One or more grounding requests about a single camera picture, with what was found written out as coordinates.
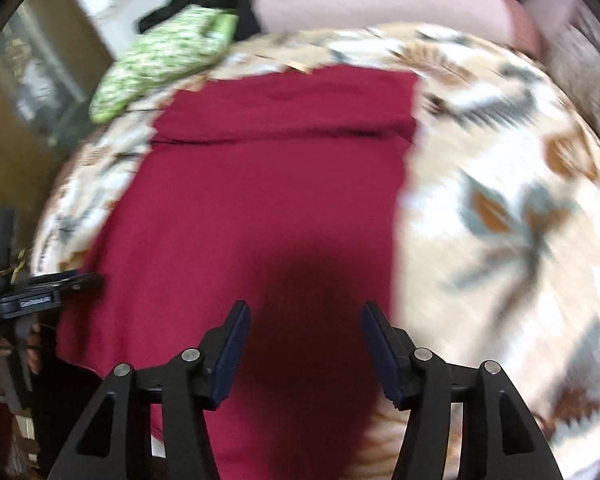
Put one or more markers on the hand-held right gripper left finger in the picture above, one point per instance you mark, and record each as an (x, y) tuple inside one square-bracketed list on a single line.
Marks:
[(235, 345)]

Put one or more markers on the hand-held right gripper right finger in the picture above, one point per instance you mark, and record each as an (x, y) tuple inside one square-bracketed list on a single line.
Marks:
[(380, 350)]

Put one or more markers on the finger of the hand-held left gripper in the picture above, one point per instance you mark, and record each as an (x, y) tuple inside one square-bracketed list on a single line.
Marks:
[(82, 281)]

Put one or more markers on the dark red garment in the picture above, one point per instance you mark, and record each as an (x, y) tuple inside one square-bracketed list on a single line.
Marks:
[(260, 185)]

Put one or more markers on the person's left hand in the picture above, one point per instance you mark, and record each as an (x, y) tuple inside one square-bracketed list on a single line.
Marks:
[(32, 350)]

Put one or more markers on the wooden glass-door cabinet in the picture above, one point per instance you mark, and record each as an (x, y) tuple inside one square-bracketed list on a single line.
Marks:
[(30, 85)]

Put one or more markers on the leaf-print beige blanket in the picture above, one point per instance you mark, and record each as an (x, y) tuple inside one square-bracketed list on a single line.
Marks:
[(505, 160)]

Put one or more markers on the green patterned pillow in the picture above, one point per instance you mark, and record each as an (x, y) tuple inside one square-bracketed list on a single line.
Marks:
[(165, 55)]

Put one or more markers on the pink quilted cushion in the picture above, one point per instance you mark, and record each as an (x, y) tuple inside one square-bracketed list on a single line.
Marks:
[(380, 5)]

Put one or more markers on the striped floral sofa cushion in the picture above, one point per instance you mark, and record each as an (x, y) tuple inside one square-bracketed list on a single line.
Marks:
[(590, 70)]

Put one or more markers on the pink patchwork cushion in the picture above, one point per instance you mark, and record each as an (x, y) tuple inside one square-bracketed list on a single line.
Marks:
[(550, 10)]

